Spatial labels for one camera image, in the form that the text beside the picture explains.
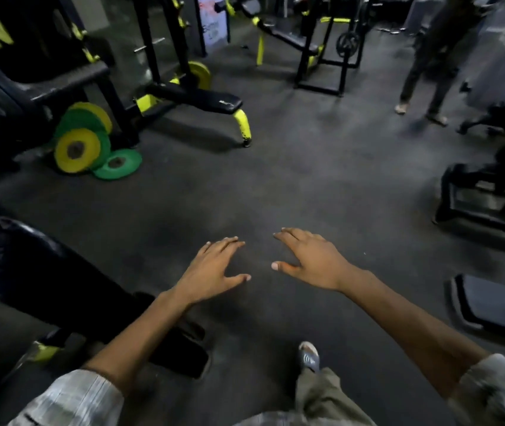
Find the person's right hand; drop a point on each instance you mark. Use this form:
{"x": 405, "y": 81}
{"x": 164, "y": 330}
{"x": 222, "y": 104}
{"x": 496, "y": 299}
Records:
{"x": 319, "y": 263}

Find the person's left hand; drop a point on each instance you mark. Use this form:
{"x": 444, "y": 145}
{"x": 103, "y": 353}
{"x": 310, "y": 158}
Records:
{"x": 206, "y": 275}

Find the person's right thumb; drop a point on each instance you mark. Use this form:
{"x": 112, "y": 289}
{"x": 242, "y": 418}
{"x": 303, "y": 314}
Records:
{"x": 286, "y": 266}

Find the person's left thumb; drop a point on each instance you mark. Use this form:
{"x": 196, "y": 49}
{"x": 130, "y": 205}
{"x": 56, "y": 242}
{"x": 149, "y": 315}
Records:
{"x": 234, "y": 281}

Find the person's left forearm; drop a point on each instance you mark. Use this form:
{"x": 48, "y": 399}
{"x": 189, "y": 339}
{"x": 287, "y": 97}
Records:
{"x": 139, "y": 339}

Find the person's right forearm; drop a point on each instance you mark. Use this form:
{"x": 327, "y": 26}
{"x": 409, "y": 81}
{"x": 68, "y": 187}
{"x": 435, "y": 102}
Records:
{"x": 408, "y": 326}

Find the grey sandal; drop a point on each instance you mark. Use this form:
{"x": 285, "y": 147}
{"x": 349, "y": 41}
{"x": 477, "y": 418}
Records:
{"x": 309, "y": 357}

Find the olive trousers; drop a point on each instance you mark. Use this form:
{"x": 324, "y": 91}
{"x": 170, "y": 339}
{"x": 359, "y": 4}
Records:
{"x": 323, "y": 401}

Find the small green weight plate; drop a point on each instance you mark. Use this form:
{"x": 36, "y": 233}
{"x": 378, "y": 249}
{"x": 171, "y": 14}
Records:
{"x": 117, "y": 164}

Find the black flat bench yellow legs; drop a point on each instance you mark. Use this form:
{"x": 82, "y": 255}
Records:
{"x": 199, "y": 98}

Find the black padded gym bench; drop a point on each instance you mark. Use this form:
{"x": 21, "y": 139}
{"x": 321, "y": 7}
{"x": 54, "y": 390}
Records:
{"x": 35, "y": 270}

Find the light checked shirt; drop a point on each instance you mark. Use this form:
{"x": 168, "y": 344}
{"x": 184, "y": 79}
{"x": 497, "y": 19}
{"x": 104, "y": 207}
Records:
{"x": 72, "y": 401}

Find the large green weight plate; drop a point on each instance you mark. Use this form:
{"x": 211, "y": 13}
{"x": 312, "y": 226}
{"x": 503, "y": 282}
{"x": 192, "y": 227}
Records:
{"x": 101, "y": 128}

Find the small yellow weight plate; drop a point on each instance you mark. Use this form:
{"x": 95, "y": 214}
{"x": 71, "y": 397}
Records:
{"x": 77, "y": 150}

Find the yellow weight plate on rack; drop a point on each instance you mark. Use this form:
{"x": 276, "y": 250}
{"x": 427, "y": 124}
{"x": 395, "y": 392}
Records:
{"x": 201, "y": 74}

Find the grey step platform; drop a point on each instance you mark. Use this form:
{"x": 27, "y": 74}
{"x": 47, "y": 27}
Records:
{"x": 496, "y": 306}

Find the large yellow weight plate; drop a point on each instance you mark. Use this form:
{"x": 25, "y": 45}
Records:
{"x": 99, "y": 111}

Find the black exercise machine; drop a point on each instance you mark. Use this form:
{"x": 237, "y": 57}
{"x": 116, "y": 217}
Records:
{"x": 492, "y": 190}

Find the black squat stand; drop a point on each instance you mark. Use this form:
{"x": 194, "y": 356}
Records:
{"x": 308, "y": 44}

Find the black weight plate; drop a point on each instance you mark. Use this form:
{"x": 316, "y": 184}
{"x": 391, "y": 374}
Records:
{"x": 348, "y": 44}

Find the white poster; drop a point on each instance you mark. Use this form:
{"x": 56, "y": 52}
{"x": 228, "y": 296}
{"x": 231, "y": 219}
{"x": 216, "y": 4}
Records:
{"x": 212, "y": 19}

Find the black power rack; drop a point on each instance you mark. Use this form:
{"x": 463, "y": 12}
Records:
{"x": 170, "y": 30}

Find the black padded machine seat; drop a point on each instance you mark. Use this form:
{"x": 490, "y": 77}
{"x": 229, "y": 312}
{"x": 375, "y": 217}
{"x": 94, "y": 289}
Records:
{"x": 8, "y": 101}

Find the black incline bench yellow frame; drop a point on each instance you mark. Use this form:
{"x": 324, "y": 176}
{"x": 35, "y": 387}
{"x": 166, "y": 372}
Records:
{"x": 281, "y": 30}

